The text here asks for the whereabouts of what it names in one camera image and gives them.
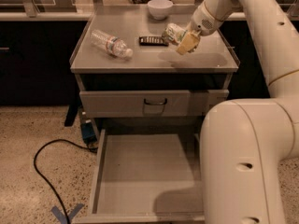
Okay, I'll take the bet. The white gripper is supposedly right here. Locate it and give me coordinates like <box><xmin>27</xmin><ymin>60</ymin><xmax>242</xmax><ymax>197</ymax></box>
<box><xmin>176</xmin><ymin>2</ymin><xmax>223</xmax><ymax>55</ymax></box>

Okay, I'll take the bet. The green 7up can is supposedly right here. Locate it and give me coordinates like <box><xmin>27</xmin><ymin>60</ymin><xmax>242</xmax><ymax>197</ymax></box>
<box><xmin>162</xmin><ymin>23</ymin><xmax>187</xmax><ymax>46</ymax></box>

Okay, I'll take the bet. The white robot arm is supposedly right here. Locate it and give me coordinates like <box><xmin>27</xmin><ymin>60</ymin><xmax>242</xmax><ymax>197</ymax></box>
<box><xmin>187</xmin><ymin>0</ymin><xmax>299</xmax><ymax>224</ymax></box>

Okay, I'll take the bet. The closed grey top drawer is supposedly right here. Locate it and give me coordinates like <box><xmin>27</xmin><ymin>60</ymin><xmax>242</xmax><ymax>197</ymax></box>
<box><xmin>80</xmin><ymin>90</ymin><xmax>229</xmax><ymax>118</ymax></box>

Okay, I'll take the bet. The grey drawer cabinet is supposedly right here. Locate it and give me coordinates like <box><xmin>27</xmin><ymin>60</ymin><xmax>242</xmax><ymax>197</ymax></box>
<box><xmin>71</xmin><ymin>6</ymin><xmax>238</xmax><ymax>132</ymax></box>

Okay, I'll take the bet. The open grey middle drawer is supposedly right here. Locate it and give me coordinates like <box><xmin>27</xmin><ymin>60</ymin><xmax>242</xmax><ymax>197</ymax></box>
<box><xmin>73</xmin><ymin>127</ymin><xmax>205</xmax><ymax>224</ymax></box>

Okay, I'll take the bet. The white bowl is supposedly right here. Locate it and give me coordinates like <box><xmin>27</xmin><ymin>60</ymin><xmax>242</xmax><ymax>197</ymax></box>
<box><xmin>148</xmin><ymin>0</ymin><xmax>173</xmax><ymax>20</ymax></box>

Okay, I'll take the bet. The black chocolate bar packet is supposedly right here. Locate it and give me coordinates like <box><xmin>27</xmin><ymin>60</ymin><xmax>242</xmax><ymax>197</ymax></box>
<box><xmin>139</xmin><ymin>36</ymin><xmax>169</xmax><ymax>47</ymax></box>

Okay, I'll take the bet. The clear plastic water bottle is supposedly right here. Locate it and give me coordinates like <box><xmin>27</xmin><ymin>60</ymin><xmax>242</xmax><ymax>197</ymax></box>
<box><xmin>90</xmin><ymin>30</ymin><xmax>134</xmax><ymax>59</ymax></box>

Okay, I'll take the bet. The blue power adapter box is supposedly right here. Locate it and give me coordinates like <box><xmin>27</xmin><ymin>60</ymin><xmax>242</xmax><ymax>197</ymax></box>
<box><xmin>80</xmin><ymin>120</ymin><xmax>96</xmax><ymax>145</ymax></box>

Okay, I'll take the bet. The dark counter with glass partition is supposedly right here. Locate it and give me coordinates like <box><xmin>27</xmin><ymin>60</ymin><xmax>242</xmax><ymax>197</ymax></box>
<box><xmin>0</xmin><ymin>0</ymin><xmax>299</xmax><ymax>107</ymax></box>

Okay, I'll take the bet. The blue tape cross mark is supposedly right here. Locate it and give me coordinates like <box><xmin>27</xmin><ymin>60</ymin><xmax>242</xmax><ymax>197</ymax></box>
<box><xmin>51</xmin><ymin>203</ymin><xmax>84</xmax><ymax>224</ymax></box>

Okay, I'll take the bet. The black cable on left floor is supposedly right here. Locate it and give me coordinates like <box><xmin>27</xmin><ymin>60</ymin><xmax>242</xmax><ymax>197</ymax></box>
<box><xmin>33</xmin><ymin>138</ymin><xmax>99</xmax><ymax>224</ymax></box>

